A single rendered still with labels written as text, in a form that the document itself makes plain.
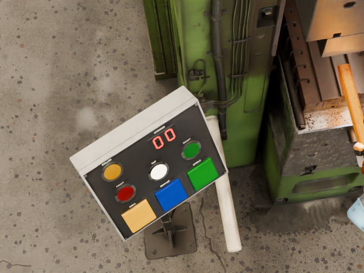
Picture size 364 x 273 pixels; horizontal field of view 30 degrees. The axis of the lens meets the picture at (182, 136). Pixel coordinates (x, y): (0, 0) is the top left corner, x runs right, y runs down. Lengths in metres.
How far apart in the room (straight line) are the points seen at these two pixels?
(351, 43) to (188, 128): 0.44
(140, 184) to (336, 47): 0.58
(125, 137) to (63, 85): 1.43
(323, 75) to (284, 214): 1.00
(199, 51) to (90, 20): 1.44
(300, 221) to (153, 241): 0.60
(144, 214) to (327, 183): 1.10
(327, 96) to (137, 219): 0.62
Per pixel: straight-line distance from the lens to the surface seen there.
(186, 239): 2.78
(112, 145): 1.65
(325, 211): 2.85
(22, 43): 3.21
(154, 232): 2.77
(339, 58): 1.98
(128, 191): 1.72
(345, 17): 1.50
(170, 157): 1.72
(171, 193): 1.78
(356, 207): 1.57
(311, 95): 1.93
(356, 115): 1.88
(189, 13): 1.62
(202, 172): 1.79
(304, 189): 2.70
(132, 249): 2.80
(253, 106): 2.25
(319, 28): 1.51
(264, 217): 2.81
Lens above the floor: 2.74
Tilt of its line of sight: 70 degrees down
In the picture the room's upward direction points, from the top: 8 degrees counter-clockwise
